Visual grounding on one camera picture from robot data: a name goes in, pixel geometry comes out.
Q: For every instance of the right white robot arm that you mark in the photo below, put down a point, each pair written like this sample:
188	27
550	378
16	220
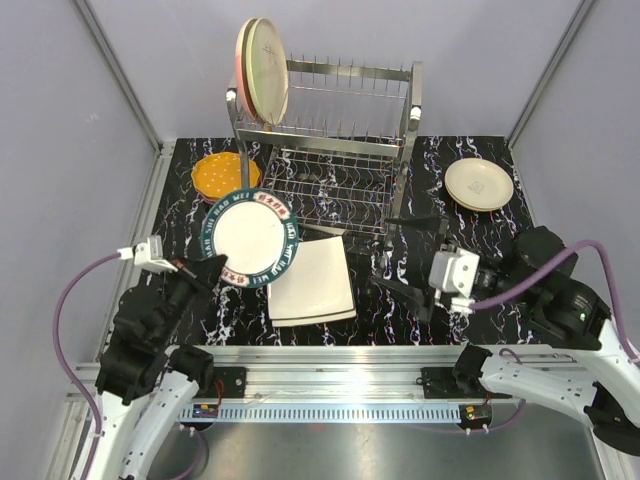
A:
574	308

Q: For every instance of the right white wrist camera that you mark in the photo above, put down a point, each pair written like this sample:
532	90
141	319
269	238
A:
452	277

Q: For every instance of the pale green round plate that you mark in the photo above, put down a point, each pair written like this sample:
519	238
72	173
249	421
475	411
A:
266	72

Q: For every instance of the green rimmed white plate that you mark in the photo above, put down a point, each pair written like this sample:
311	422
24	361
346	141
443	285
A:
257	232

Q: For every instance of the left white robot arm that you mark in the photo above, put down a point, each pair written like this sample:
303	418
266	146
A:
141	386

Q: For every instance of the right aluminium frame post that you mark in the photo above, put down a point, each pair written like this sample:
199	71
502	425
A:
576	23

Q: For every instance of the steel two-tier dish rack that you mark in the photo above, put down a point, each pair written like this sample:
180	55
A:
341	154

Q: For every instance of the slotted white cable duct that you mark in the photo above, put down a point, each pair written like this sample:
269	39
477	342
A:
321	413

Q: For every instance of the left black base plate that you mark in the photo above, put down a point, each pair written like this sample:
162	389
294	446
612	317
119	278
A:
230	382

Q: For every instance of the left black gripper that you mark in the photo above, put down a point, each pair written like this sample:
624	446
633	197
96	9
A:
204	275

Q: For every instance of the white square plate black rim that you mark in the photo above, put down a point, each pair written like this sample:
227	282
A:
305	321

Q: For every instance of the aluminium frame post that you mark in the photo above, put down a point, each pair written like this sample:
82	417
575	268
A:
576	23
98	36

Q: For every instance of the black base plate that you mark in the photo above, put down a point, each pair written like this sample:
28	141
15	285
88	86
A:
230	382
439	383

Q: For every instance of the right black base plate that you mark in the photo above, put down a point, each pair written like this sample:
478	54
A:
439	383

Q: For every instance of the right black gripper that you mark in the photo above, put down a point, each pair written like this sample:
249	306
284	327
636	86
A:
421	304

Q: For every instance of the left aluminium frame post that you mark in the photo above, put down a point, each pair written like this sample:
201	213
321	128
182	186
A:
98	36

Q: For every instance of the tan round plate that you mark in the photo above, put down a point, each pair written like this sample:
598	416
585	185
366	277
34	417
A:
475	208

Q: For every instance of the cream round plate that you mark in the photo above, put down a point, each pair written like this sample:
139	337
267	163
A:
478	182

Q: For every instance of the black marble pattern mat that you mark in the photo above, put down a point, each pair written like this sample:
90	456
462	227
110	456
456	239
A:
234	316

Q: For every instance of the aluminium mounting rail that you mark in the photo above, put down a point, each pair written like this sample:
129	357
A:
338	374

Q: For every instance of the pink and cream plate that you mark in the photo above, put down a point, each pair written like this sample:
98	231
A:
240	69

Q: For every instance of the orange polka dot plate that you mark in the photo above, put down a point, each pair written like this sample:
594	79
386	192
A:
217	175

